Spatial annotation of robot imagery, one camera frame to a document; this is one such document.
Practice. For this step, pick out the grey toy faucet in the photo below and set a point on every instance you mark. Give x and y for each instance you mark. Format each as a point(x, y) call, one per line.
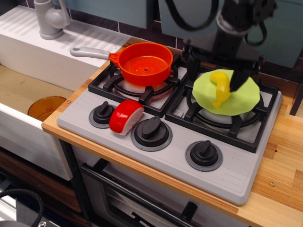
point(51, 21)

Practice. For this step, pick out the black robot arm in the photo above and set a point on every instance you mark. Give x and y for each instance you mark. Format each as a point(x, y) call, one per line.
point(237, 17)

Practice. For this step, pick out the grey toy stove top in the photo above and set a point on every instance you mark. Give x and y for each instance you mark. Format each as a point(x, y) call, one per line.
point(232, 181)

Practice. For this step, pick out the orange translucent cup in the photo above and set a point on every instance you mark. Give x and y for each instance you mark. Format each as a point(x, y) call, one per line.
point(44, 107)

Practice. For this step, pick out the black stove knob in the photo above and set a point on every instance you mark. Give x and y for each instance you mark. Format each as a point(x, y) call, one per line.
point(204, 156)
point(100, 116)
point(151, 135)

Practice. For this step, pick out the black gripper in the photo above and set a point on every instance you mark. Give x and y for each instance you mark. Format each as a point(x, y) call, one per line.
point(222, 49)

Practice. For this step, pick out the black middle stove knob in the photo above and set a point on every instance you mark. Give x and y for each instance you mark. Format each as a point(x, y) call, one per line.
point(151, 135)

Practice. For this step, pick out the black left burner grate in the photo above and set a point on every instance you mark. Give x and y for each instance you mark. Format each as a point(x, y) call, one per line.
point(156, 99)

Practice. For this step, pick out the yellow toy banana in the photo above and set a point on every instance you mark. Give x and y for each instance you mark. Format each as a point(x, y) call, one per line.
point(222, 88)

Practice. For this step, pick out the orange toy pot grey handle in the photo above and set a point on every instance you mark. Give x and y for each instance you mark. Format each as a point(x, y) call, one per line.
point(141, 64)

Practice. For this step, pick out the black right burner grate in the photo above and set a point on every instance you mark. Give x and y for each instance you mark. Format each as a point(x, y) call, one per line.
point(245, 131)

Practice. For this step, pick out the black left stove knob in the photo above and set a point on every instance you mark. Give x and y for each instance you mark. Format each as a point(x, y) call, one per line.
point(100, 116)

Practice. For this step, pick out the black burner grate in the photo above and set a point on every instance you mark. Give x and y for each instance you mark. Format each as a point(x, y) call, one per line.
point(245, 131)
point(156, 99)

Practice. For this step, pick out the light green plate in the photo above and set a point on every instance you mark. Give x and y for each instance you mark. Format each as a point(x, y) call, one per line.
point(241, 101)

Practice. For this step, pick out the toy oven door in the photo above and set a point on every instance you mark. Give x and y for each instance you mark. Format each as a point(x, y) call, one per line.
point(130, 200)

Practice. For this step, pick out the red white toy sushi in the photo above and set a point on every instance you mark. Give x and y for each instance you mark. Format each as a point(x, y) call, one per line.
point(125, 117)

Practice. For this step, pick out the white toy sink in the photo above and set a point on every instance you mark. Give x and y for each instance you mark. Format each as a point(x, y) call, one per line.
point(32, 68)

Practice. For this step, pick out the black right stove knob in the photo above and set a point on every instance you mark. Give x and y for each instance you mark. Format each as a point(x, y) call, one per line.
point(204, 156)

